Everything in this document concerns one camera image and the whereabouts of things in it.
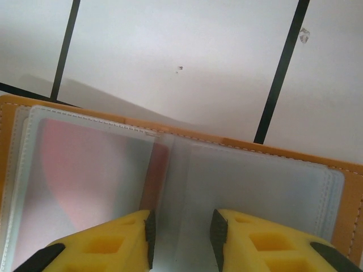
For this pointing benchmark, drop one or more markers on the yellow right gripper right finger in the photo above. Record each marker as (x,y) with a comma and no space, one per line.
(263,246)

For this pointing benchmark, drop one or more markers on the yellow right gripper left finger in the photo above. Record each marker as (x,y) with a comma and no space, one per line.
(107,246)

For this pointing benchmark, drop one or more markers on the red white curved card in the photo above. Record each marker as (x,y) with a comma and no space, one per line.
(85,170)

